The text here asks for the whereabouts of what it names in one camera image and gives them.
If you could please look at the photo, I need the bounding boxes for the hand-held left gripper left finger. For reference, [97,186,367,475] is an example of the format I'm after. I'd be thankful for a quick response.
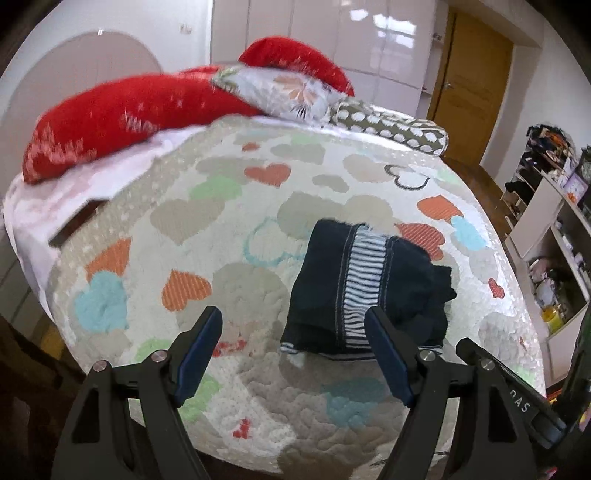
[53,305,223,480]

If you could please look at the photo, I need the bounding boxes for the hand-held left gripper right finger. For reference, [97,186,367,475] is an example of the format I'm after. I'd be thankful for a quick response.
[365,305,528,480]

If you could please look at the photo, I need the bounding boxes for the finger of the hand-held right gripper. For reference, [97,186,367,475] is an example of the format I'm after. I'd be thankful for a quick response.
[456,338,570,446]

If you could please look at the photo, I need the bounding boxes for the navy pants with striped trim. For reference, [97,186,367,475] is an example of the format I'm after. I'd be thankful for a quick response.
[279,219,458,361]

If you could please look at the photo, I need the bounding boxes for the yellow container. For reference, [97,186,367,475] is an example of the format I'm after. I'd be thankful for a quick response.
[541,305,565,334]

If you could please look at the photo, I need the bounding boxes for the quilted heart print blanket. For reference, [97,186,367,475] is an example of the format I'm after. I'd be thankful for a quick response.
[44,115,548,476]

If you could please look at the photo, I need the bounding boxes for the white shelf unit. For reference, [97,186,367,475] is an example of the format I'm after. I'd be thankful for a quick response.
[501,124,591,384]

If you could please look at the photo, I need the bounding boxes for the purple box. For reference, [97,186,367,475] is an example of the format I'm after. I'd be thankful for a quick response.
[566,171,589,201]

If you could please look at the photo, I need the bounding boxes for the white bed sheet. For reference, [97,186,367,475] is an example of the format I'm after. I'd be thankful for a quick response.
[2,124,208,319]

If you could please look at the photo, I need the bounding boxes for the olive polka dot bolster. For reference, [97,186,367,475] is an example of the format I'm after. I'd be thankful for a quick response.
[330,99,451,155]

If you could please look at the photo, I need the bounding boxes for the red plush pillow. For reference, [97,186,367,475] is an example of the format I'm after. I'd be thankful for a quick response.
[238,37,355,97]
[22,67,262,185]

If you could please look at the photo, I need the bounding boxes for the floral print pillow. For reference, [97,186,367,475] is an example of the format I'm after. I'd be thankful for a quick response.
[211,65,348,125]

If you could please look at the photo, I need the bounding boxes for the wooden door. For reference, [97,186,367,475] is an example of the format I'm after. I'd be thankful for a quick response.
[427,11,514,162]

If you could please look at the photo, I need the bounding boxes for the arched beige headboard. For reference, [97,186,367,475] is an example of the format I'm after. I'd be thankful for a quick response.
[0,32,162,296]

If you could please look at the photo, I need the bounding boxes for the glossy white wardrobe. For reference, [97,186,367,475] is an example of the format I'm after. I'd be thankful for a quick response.
[210,0,448,107]

